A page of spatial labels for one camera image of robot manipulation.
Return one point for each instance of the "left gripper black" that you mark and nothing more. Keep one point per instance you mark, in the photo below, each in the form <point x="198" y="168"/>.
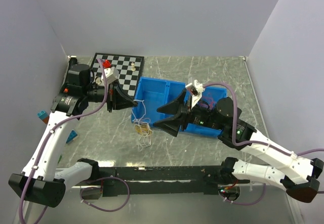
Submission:
<point x="122" y="99"/>

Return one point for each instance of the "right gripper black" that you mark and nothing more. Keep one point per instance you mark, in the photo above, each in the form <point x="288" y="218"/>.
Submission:
<point x="170" y="126"/>

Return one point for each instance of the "blue three-compartment bin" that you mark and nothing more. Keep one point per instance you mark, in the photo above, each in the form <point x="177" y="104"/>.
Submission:
<point x="153" y="93"/>

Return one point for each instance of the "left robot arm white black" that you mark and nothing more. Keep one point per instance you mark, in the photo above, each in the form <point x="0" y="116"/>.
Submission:
<point x="39" y="182"/>

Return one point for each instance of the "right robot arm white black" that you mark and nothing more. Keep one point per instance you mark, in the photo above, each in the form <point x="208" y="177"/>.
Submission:
<point x="284" y="169"/>

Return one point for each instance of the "black white chessboard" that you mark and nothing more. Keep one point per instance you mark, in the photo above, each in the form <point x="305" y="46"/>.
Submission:
<point x="128" y="79"/>

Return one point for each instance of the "white chess piece upper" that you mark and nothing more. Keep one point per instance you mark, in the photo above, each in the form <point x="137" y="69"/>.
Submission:
<point x="133" y="66"/>

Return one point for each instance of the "black marker orange cap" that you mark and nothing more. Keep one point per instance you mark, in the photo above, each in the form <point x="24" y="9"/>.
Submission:
<point x="71" y="62"/>

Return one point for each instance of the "blue brown toy block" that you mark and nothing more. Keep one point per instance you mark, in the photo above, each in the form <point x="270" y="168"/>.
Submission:
<point x="43" y="116"/>

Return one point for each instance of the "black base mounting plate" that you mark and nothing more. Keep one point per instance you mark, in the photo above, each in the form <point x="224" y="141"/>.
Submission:
<point x="173" y="179"/>

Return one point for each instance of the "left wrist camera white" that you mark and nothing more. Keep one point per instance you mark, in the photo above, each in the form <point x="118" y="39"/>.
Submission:
<point x="109" y="75"/>

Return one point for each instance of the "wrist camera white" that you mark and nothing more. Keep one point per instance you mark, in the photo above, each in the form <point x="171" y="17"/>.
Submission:
<point x="195" y="90"/>
<point x="109" y="75"/>

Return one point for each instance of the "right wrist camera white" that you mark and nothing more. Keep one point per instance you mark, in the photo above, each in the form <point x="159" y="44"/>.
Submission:
<point x="195" y="90"/>

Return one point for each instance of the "aluminium frame rail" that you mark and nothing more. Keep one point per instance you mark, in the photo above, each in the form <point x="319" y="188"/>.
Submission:
<point x="69" y="184"/>

